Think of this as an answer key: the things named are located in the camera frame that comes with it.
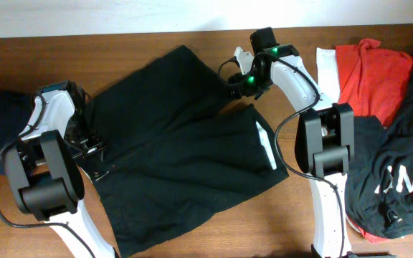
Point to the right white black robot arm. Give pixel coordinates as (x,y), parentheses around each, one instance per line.
(324,143)

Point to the black shorts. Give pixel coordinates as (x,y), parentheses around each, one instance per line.
(174,157)

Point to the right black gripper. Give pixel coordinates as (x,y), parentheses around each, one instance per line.
(238,87)

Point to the black printed t-shirt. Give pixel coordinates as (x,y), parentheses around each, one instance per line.
(379,189)

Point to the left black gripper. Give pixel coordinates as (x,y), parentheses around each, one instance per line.
(89,147)

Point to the red garment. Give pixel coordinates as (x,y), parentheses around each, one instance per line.
(373,80)

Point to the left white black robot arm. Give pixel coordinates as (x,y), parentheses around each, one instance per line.
(41,166)

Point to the white garment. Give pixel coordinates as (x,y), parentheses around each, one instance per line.
(328,76)

